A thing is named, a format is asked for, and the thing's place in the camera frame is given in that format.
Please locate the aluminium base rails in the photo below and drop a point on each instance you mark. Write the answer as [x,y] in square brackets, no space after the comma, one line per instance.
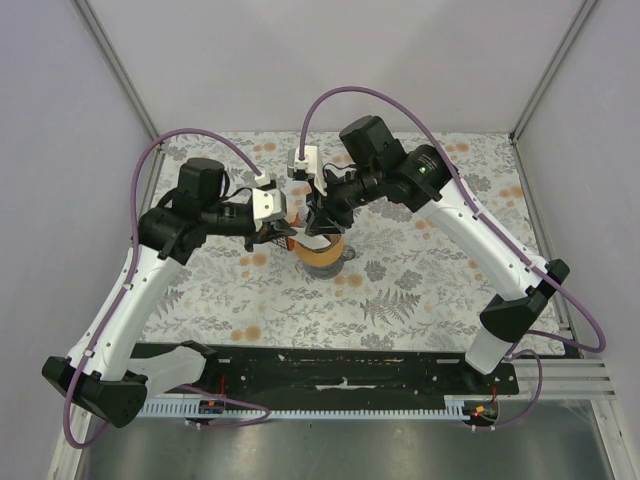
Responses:
[559,378]

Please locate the light blue cable duct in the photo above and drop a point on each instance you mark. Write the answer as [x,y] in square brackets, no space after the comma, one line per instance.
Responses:
[330,406]

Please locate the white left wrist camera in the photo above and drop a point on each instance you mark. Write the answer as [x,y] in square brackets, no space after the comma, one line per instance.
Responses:
[268,201]

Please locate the grey ribbed glass dripper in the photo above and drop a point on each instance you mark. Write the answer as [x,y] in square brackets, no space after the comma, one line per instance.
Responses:
[334,238]

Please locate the aluminium frame post right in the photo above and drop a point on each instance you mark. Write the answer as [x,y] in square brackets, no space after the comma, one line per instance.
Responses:
[562,51]

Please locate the round wooden dripper stand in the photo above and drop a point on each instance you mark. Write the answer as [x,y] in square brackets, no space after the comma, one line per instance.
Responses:
[319,258]

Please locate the aluminium frame post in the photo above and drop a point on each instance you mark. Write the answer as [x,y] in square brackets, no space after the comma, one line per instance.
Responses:
[115,65]
[562,51]

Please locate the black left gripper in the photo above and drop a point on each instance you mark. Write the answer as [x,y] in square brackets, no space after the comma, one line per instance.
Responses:
[266,232]

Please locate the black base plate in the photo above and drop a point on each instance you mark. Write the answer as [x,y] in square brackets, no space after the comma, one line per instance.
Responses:
[247,370]

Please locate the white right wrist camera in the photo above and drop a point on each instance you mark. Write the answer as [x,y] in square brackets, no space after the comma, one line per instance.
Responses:
[310,168]

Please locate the aluminium frame post left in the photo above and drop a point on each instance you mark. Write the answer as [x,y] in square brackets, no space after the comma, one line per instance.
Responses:
[115,65]

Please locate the grey glass carafe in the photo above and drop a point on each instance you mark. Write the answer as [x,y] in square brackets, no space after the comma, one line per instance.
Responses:
[333,268]

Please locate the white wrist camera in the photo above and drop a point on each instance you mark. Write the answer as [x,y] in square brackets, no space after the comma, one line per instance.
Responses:
[268,201]
[310,168]

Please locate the white paper coffee filter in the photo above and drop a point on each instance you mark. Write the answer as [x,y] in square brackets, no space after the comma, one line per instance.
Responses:
[312,242]

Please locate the orange coffee filter box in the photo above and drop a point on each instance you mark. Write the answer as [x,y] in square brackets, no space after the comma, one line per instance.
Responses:
[287,242]

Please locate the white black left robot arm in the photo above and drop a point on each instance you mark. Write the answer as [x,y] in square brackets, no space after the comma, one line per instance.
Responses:
[100,373]

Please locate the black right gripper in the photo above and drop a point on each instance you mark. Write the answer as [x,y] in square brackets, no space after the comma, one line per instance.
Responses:
[329,204]

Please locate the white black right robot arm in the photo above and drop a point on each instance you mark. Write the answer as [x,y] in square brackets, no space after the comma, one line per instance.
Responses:
[421,181]

